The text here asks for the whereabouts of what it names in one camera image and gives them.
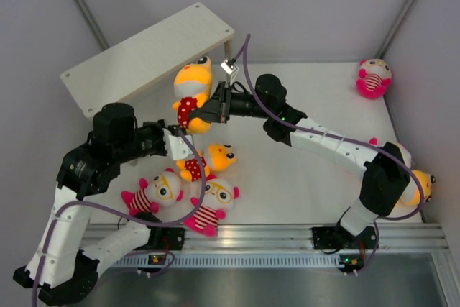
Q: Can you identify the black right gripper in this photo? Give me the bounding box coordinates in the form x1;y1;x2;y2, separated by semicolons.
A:
189;83;271;125

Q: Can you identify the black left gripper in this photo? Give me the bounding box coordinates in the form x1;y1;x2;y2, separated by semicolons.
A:
114;119;177;163

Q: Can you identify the yellow plush red dotted shirt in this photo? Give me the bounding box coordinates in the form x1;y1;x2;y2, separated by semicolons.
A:
172;55;213;134

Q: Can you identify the yellow plush toy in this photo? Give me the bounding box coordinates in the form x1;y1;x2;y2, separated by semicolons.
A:
398;170;436;206
176;144;236;182

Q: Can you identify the pink striped plush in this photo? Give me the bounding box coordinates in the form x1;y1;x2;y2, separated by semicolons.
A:
184;174;241;237
121;168;184;216
369;137;413;168

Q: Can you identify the pink striped plush corner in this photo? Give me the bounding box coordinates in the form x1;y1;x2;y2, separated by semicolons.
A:
355;58;392;100

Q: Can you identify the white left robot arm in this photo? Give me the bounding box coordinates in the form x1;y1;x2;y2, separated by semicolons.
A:
13;103;190;306

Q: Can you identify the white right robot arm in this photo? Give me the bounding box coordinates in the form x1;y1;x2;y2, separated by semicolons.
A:
190;74;418;247

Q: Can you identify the white two-tier shelf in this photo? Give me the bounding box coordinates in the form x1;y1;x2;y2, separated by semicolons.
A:
60;3;234;118

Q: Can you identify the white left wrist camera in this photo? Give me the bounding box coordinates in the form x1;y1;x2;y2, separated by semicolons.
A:
165;134;193;161

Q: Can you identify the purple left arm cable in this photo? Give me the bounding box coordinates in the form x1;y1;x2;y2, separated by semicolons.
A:
30;129;208;303

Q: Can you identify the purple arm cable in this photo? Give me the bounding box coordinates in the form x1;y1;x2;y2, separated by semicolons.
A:
236;33;428;275
30;129;208;303

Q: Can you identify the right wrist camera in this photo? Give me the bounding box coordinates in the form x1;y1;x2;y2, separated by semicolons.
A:
221;59;239;86

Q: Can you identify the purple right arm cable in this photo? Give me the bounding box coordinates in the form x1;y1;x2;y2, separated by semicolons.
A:
236;33;428;275

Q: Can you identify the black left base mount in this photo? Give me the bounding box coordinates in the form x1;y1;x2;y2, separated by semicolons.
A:
139;227;185;252

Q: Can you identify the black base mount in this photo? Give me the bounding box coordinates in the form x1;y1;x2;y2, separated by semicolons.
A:
312;225;355;252
139;227;185;252

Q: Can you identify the white slotted cable duct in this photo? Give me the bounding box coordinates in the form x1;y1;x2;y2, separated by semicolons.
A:
112;253;345;269

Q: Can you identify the aluminium mounting rail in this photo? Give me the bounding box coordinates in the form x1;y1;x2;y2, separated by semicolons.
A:
86;223;449;252

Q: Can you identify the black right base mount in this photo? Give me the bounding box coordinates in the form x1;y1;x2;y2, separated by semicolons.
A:
312;225;355;252

